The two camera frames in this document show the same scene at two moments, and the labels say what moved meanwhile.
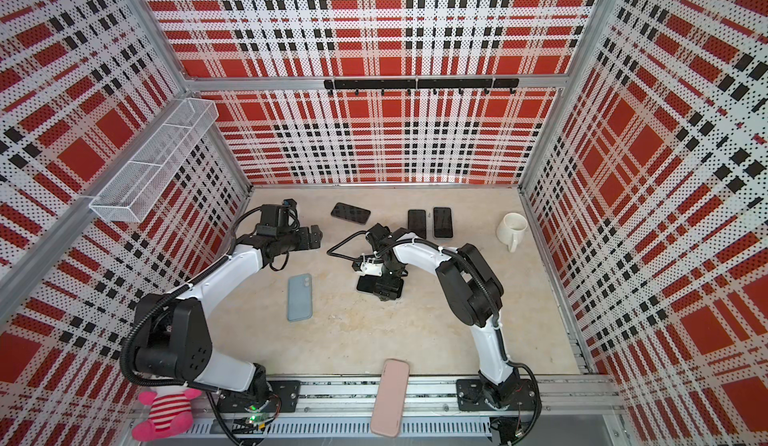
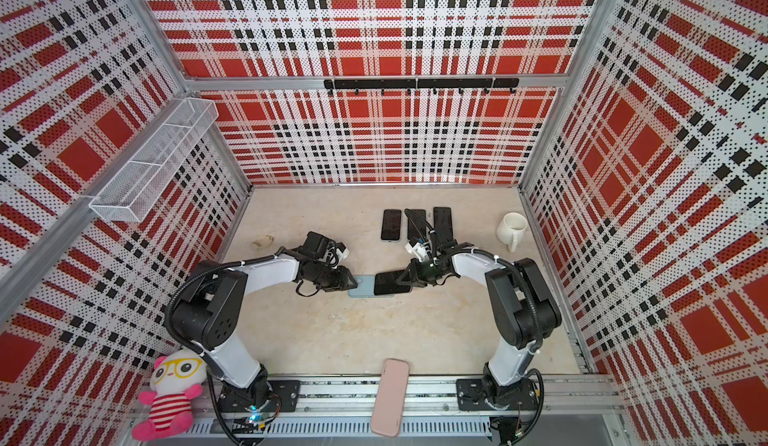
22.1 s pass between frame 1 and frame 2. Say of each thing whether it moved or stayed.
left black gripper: moved
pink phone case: stayed
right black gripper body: moved
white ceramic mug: stayed
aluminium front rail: stayed
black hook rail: stayed
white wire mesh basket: stayed
